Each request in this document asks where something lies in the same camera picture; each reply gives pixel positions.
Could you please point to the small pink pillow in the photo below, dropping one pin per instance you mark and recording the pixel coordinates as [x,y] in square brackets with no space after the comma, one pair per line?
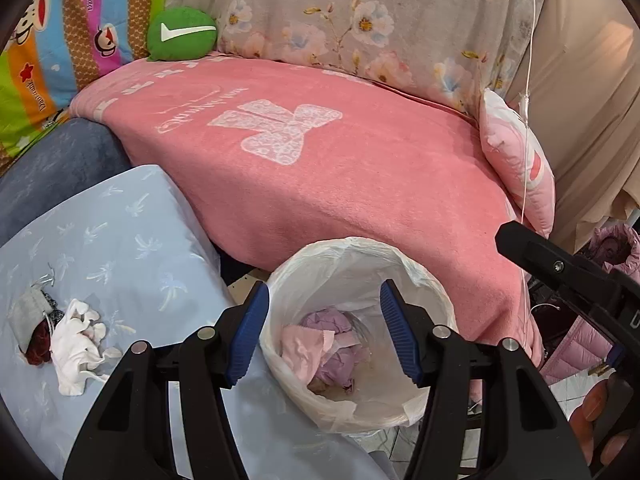
[515,160]

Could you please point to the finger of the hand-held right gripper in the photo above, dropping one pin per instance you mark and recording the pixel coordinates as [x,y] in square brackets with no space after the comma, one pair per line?
[545,260]

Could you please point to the light blue palm-print pillow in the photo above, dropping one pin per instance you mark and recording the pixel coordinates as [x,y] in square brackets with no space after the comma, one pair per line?
[140,260]

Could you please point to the grey floral blanket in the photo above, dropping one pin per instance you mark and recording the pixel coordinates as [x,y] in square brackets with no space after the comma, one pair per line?
[325,10]

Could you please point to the reddish brown item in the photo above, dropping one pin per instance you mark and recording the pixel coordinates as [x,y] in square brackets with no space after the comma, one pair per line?
[40,352]

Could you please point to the person's right hand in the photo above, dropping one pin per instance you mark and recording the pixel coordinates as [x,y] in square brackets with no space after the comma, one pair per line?
[595,400]

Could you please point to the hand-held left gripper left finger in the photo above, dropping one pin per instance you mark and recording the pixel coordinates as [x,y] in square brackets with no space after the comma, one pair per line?
[247,335]

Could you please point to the pink padded jacket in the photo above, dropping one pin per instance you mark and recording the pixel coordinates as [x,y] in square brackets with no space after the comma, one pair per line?
[570,355]

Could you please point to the white tissue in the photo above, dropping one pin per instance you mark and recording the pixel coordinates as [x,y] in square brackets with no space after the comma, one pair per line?
[72,355]

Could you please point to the black and white patterned scrap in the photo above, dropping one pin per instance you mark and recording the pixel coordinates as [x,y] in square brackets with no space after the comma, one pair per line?
[54,312]

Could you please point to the grey face mask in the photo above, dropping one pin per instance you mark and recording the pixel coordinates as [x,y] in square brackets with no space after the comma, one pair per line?
[27,315]

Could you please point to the purple paper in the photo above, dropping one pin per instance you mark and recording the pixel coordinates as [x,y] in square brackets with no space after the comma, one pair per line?
[345,362]

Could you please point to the beige cloth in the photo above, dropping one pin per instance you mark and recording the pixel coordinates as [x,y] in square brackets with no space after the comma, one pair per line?
[590,110]

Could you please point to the pink blanket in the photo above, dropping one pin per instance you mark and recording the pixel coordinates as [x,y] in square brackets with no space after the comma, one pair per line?
[350,185]

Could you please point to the green round cushion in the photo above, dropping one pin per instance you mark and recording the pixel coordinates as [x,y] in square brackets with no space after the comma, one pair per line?
[175,47]

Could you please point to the bin with white plastic bag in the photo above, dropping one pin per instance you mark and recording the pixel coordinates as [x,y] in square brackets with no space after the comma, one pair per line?
[320,270]

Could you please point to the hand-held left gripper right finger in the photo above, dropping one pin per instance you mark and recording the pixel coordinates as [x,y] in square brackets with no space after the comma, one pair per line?
[400,335]

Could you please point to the blue-grey cushion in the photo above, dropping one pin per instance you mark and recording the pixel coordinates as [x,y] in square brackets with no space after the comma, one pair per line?
[60,160]

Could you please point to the striped monkey print quilt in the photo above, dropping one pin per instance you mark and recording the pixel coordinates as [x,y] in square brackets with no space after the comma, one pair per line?
[75,35]

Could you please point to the pink paper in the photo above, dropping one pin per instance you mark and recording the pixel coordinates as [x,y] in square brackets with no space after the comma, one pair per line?
[300,352]

